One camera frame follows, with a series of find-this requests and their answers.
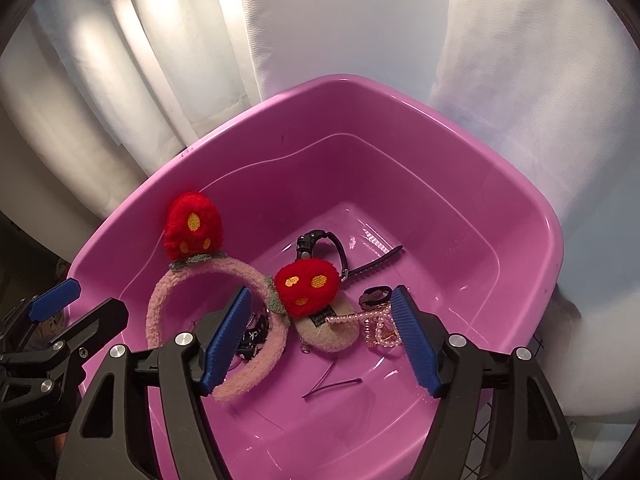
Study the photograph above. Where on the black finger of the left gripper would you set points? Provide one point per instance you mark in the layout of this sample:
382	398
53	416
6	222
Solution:
89	334

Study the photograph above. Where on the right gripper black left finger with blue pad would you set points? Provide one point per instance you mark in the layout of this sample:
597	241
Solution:
111	435

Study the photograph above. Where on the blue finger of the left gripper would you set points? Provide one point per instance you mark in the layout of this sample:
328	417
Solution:
21	322

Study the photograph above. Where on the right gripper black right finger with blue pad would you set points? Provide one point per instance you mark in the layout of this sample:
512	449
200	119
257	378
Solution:
451	369

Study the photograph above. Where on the dark metal hair pin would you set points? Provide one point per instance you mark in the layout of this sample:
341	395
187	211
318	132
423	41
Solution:
322	383

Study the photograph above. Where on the beige fluffy round puff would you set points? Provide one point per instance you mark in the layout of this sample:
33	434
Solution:
327	337

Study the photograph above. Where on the white grid bed sheet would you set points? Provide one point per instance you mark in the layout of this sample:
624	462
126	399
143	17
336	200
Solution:
526	435

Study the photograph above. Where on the pink strawberry plush headband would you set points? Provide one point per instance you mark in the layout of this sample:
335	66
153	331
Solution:
192	238

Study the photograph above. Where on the black hair comb clip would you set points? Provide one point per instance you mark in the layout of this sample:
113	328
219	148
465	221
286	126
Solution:
374	264

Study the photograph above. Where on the white curtain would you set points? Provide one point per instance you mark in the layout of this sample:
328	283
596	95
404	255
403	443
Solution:
97	94

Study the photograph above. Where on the pink plastic tub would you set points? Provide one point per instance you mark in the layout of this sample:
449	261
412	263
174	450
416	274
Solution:
482	251

